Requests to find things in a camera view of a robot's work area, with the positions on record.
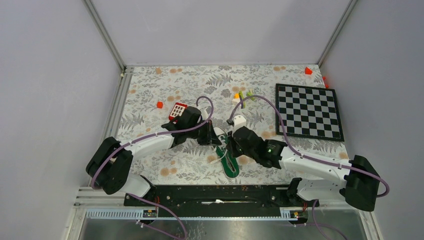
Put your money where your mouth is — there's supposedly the lime green block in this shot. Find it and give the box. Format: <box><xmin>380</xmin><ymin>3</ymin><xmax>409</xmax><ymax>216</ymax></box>
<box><xmin>246</xmin><ymin>89</ymin><xmax>256</xmax><ymax>101</ymax></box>

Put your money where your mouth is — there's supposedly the right aluminium corner post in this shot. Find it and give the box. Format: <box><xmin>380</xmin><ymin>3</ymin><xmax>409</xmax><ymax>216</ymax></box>
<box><xmin>316</xmin><ymin>0</ymin><xmax>359</xmax><ymax>68</ymax></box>

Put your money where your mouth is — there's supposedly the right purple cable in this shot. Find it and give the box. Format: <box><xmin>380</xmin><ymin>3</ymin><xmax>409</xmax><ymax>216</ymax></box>
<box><xmin>227</xmin><ymin>95</ymin><xmax>390</xmax><ymax>240</ymax></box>

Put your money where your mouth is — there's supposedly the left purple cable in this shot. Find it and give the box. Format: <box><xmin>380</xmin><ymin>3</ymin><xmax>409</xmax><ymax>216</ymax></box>
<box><xmin>90</xmin><ymin>96</ymin><xmax>215</xmax><ymax>240</ymax></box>

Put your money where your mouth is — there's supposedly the white shoelace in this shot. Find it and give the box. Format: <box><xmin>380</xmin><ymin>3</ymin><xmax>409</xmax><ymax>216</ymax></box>
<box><xmin>210</xmin><ymin>132</ymin><xmax>228</xmax><ymax>164</ymax></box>

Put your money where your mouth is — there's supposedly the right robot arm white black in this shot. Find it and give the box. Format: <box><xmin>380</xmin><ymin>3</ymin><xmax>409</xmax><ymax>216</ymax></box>
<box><xmin>226</xmin><ymin>115</ymin><xmax>380</xmax><ymax>212</ymax></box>

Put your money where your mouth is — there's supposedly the aluminium corner post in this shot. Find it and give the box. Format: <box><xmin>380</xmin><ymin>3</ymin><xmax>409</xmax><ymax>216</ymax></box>
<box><xmin>82</xmin><ymin>0</ymin><xmax>126</xmax><ymax>74</ymax></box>
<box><xmin>316</xmin><ymin>0</ymin><xmax>359</xmax><ymax>68</ymax></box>

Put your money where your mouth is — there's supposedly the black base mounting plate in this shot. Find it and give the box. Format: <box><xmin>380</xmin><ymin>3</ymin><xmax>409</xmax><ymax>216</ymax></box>
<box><xmin>123</xmin><ymin>184</ymin><xmax>314</xmax><ymax>218</ymax></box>

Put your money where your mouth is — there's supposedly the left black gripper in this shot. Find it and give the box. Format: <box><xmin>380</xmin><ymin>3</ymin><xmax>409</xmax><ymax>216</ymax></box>
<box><xmin>186</xmin><ymin>119</ymin><xmax>221</xmax><ymax>146</ymax></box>

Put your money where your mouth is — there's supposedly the black white checkerboard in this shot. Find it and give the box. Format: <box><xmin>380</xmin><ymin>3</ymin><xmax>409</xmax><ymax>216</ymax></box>
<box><xmin>275</xmin><ymin>83</ymin><xmax>345</xmax><ymax>142</ymax></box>

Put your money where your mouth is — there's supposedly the aluminium frame rail front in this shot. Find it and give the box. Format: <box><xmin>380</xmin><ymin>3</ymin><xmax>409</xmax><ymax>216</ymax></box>
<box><xmin>71</xmin><ymin>186</ymin><xmax>372</xmax><ymax>222</ymax></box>

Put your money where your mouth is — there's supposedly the floral patterned table mat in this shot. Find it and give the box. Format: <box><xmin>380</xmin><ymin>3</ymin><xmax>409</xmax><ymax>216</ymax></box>
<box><xmin>112</xmin><ymin>64</ymin><xmax>358</xmax><ymax>186</ymax></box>

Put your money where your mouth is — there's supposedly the purple cable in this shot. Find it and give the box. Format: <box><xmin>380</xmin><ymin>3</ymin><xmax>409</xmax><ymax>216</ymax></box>
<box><xmin>227</xmin><ymin>95</ymin><xmax>390</xmax><ymax>240</ymax></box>
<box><xmin>90</xmin><ymin>96</ymin><xmax>215</xmax><ymax>240</ymax></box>

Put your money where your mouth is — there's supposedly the red block far corner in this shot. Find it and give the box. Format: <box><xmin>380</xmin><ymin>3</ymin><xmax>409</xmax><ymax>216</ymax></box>
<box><xmin>304</xmin><ymin>67</ymin><xmax>313</xmax><ymax>75</ymax></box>

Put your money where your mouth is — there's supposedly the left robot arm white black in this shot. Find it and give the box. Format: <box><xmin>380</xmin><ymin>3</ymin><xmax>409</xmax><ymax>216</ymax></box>
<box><xmin>86</xmin><ymin>106</ymin><xmax>221</xmax><ymax>206</ymax></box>

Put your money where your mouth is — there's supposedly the small red cube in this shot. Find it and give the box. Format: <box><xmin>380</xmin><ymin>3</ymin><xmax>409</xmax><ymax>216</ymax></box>
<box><xmin>156</xmin><ymin>101</ymin><xmax>164</xmax><ymax>109</ymax></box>

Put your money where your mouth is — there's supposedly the red white brick block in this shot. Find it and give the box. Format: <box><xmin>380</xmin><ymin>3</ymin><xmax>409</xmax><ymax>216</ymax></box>
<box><xmin>168</xmin><ymin>102</ymin><xmax>188</xmax><ymax>121</ymax></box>

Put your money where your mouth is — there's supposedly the left aluminium corner post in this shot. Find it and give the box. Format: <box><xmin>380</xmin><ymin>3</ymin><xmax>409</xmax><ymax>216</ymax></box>
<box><xmin>82</xmin><ymin>0</ymin><xmax>126</xmax><ymax>74</ymax></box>

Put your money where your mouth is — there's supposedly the green white sneaker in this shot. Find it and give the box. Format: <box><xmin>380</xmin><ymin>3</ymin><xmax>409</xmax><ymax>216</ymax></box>
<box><xmin>213</xmin><ymin>126</ymin><xmax>240</xmax><ymax>179</ymax></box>

